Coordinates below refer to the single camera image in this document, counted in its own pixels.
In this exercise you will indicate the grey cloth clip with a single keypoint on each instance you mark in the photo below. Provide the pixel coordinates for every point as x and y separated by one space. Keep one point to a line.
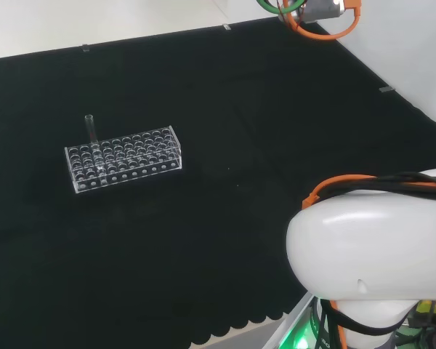
385 89

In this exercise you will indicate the black bench cloth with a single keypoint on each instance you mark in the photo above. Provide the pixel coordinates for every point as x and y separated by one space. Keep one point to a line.
203 236

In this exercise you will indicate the clear test tube rack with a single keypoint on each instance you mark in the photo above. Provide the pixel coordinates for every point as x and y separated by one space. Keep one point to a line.
131 160

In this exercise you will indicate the metal base plate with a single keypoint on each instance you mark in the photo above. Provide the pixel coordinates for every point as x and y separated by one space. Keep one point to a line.
292 316

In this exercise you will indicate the clear glass test tube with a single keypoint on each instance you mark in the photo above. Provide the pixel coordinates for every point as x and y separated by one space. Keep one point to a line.
90 127

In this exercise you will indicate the clear cloth clip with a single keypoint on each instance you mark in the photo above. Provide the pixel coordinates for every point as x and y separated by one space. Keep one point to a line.
85 47
226 26

